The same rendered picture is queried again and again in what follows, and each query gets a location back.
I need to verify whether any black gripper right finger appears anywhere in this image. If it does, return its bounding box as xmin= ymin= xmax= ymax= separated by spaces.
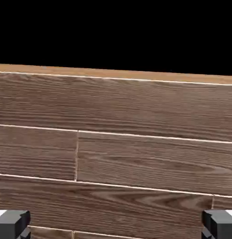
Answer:
xmin=201 ymin=209 xmax=232 ymax=239

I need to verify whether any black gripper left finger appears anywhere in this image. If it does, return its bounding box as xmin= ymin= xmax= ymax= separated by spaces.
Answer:
xmin=0 ymin=210 xmax=31 ymax=239

